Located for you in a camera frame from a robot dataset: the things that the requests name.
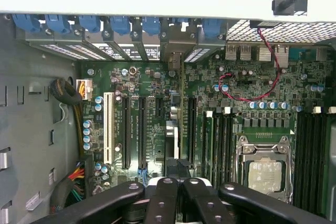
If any black RAM slot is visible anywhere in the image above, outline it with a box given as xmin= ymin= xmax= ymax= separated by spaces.
xmin=219 ymin=107 xmax=228 ymax=188
xmin=303 ymin=112 xmax=314 ymax=214
xmin=295 ymin=112 xmax=307 ymax=209
xmin=226 ymin=107 xmax=235 ymax=188
xmin=311 ymin=106 xmax=323 ymax=217
xmin=319 ymin=107 xmax=332 ymax=218
xmin=212 ymin=108 xmax=221 ymax=188

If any CPU seated in socket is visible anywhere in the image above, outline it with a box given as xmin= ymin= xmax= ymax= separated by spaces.
xmin=247 ymin=156 xmax=284 ymax=193

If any metal socket locking lever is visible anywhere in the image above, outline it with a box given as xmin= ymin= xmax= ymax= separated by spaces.
xmin=235 ymin=135 xmax=249 ymax=190
xmin=277 ymin=135 xmax=296 ymax=204

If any long black expansion slot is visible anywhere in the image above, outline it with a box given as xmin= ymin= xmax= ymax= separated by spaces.
xmin=136 ymin=95 xmax=148 ymax=183
xmin=186 ymin=95 xmax=198 ymax=169
xmin=121 ymin=95 xmax=132 ymax=170

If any metal CPU socket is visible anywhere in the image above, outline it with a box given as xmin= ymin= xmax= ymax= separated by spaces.
xmin=234 ymin=134 xmax=297 ymax=205

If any white PCI expansion slot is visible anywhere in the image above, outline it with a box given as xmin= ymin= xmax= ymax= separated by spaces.
xmin=103 ymin=91 xmax=114 ymax=164

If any short black expansion slot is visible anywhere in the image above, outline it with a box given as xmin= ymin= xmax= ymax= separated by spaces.
xmin=155 ymin=95 xmax=165 ymax=119

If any green motherboard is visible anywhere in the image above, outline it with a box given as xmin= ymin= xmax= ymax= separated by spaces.
xmin=80 ymin=44 xmax=336 ymax=218

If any white power connector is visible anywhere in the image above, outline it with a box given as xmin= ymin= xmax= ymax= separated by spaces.
xmin=76 ymin=78 xmax=94 ymax=101

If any black grey PC case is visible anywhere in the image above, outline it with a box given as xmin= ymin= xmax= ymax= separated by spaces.
xmin=0 ymin=0 xmax=336 ymax=224

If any blue card retention clip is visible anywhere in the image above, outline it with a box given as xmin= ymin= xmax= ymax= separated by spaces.
xmin=78 ymin=15 xmax=102 ymax=33
xmin=142 ymin=16 xmax=160 ymax=36
xmin=109 ymin=16 xmax=131 ymax=36
xmin=202 ymin=18 xmax=224 ymax=38
xmin=44 ymin=14 xmax=71 ymax=35
xmin=12 ymin=14 xmax=41 ymax=34

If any black case latch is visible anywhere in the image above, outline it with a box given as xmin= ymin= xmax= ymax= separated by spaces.
xmin=271 ymin=0 xmax=308 ymax=17

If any multicolour power wire bundle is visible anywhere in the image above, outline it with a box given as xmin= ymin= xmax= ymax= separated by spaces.
xmin=49 ymin=154 xmax=95 ymax=210

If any black sleeved power cable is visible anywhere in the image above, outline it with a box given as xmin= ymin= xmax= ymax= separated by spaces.
xmin=49 ymin=78 xmax=85 ymax=158

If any red black twisted wire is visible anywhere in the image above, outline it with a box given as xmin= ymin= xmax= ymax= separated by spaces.
xmin=217 ymin=26 xmax=282 ymax=102

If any black intrusion switch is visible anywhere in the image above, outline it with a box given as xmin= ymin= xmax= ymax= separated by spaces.
xmin=249 ymin=20 xmax=279 ymax=29

